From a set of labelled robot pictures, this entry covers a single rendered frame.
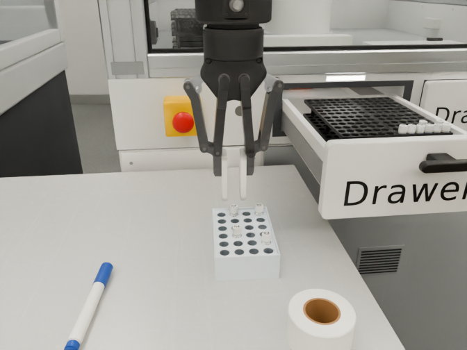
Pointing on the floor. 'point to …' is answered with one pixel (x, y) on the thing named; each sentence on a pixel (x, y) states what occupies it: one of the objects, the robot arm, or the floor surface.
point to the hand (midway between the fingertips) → (233, 175)
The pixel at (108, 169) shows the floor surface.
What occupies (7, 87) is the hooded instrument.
